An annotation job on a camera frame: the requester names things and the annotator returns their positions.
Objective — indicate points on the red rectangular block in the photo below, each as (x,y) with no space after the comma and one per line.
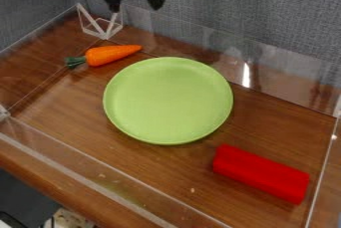
(278,179)

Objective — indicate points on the orange toy carrot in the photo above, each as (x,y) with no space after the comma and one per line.
(102,55)

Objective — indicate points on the clear acrylic corner bracket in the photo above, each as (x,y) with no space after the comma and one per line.
(99,27)

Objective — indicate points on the light green round plate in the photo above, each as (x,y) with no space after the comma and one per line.
(167,100)

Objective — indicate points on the clear acrylic enclosure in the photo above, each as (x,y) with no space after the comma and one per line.
(62,147)

